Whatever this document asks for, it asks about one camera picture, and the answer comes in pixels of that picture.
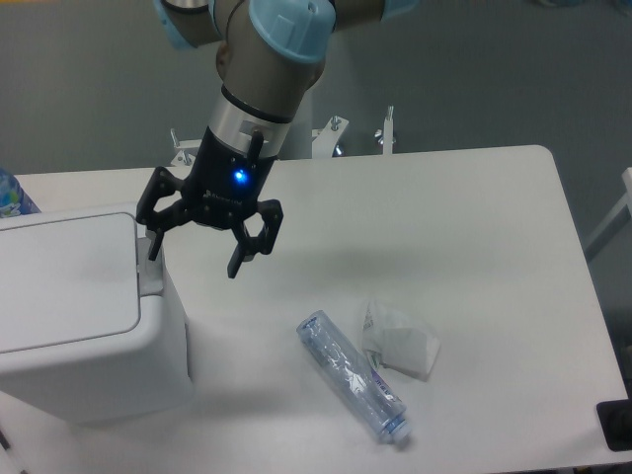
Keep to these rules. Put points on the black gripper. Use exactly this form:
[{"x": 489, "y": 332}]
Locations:
[{"x": 227, "y": 190}]

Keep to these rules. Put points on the white push-lid trash can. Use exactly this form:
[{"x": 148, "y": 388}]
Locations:
[{"x": 92, "y": 326}]

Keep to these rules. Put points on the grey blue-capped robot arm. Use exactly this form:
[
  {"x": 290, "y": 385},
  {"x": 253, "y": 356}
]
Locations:
[{"x": 270, "y": 53}]

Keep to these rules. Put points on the blue labelled bottle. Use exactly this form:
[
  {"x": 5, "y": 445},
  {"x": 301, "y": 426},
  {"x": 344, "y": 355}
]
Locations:
[{"x": 14, "y": 200}]

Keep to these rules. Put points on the clear empty plastic bottle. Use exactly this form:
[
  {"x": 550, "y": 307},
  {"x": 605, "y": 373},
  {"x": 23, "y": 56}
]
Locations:
[{"x": 351, "y": 376}]

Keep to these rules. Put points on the crumpled white paper wrapper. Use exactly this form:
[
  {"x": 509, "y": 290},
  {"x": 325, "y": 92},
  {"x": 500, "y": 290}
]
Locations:
[{"x": 392, "y": 339}]

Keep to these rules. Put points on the white furniture leg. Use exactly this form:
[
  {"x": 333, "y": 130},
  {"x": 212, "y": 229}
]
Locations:
[{"x": 613, "y": 222}]

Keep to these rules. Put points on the black device at table edge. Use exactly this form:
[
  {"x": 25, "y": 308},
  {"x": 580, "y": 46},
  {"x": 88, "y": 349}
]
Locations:
[{"x": 615, "y": 421}]

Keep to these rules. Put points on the white pedestal base frame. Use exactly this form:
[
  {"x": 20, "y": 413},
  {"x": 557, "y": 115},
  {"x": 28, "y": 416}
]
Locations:
[{"x": 325, "y": 142}]

